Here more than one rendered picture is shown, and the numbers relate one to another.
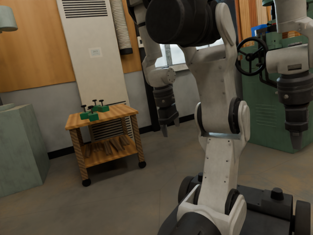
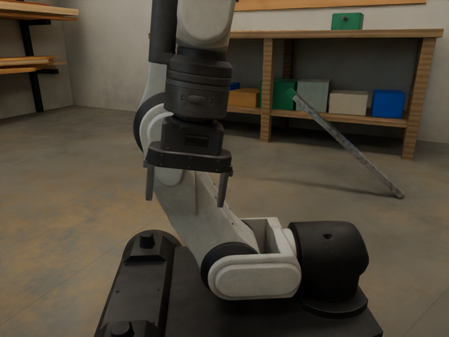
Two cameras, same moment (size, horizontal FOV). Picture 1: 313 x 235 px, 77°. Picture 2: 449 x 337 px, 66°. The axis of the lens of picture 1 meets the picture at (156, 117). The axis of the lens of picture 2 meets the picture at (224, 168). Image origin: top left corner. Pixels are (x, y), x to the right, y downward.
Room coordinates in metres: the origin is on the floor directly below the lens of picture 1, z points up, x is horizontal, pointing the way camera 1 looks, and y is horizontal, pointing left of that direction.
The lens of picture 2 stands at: (1.17, 0.33, 0.77)
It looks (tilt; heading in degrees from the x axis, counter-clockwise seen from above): 20 degrees down; 227
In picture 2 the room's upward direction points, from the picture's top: straight up
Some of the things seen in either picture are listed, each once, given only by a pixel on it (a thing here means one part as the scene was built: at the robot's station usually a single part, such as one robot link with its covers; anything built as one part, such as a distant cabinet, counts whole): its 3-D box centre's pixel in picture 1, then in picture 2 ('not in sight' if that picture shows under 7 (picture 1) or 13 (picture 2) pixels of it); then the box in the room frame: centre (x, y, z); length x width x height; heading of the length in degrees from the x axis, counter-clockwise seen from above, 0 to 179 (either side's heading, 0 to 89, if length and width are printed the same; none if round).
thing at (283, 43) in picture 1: (274, 44); not in sight; (1.61, -1.02, 0.87); 0.61 x 0.30 x 0.06; 28
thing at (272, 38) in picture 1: (268, 39); not in sight; (1.57, -0.94, 0.91); 0.15 x 0.14 x 0.09; 28
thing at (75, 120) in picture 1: (105, 134); not in sight; (1.81, 0.52, 0.32); 0.66 x 0.57 x 0.64; 19
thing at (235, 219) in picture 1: (212, 211); (249, 255); (0.63, -0.15, 0.28); 0.21 x 0.20 x 0.13; 141
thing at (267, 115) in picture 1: (283, 102); not in sight; (1.76, -1.19, 0.36); 0.58 x 0.45 x 0.71; 118
